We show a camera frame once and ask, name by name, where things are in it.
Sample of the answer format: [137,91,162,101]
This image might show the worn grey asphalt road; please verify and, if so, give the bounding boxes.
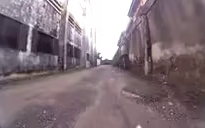
[0,64,205,128]

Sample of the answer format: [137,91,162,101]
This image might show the grey pole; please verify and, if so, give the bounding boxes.
[61,0,70,72]
[81,5,88,65]

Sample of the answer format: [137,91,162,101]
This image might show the grey building with slatted top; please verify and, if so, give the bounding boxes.
[65,12,92,70]

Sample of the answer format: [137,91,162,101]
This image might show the rubble dirt verge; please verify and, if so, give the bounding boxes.
[120,66,205,123]

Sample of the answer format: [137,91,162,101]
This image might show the pale dirt kerb strip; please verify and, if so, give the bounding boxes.
[0,66,88,89]

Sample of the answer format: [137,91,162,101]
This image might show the stained weathered building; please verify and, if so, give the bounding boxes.
[116,0,205,98]

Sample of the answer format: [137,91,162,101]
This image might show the weathered grey building, dark windows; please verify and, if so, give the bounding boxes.
[0,0,66,78]

